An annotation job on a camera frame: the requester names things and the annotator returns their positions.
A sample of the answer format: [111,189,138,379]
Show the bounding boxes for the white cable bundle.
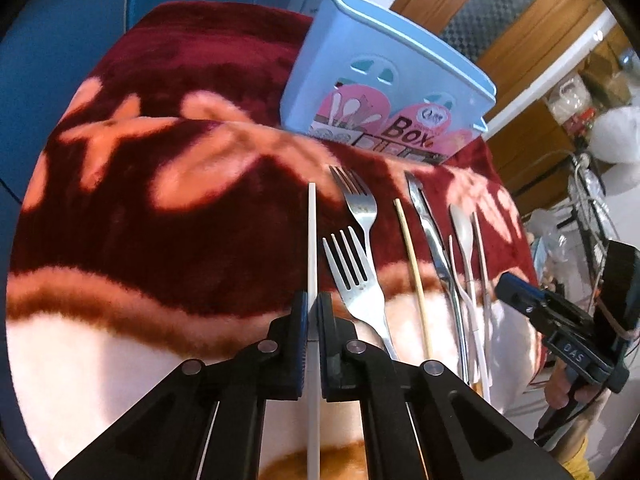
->
[567,152,616,281]

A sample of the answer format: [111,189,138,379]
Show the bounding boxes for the cardboard box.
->
[582,55,633,106]

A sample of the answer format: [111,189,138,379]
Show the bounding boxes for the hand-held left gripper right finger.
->
[316,291,576,480]

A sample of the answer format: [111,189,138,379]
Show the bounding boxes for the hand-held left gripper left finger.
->
[52,291,309,480]

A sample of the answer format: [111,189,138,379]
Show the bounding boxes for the white chopstick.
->
[307,182,321,480]

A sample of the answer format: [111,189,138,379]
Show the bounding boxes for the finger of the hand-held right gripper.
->
[495,272,556,333]

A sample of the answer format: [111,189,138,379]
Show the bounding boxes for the clear plastic bag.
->
[545,75,596,131]

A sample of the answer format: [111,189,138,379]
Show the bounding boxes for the wooden chopstick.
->
[471,211,495,333]
[393,198,435,363]

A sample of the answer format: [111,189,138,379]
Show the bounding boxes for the metal fork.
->
[322,226,401,363]
[329,165,383,286]

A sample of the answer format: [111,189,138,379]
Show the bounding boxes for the metal table knife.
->
[403,170,471,385]

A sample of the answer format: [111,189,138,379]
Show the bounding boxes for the white plastic bag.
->
[590,105,640,166]

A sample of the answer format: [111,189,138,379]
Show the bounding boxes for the red floral blanket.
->
[5,1,541,480]

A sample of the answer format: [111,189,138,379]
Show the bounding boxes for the person's right forearm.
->
[557,395,613,480]

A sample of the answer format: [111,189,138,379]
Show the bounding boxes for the person's right hand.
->
[544,362,598,411]

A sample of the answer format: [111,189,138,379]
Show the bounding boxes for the light blue utensil box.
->
[279,0,498,167]

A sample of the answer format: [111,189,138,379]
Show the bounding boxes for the wooden door with frosted glass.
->
[390,0,608,91]

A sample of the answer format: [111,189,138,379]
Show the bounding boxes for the white plastic spoon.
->
[448,236,493,401]

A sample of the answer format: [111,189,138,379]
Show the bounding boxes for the wooden side cabinet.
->
[492,100,576,211]

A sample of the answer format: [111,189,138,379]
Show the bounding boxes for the metal spoon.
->
[448,203,483,386]

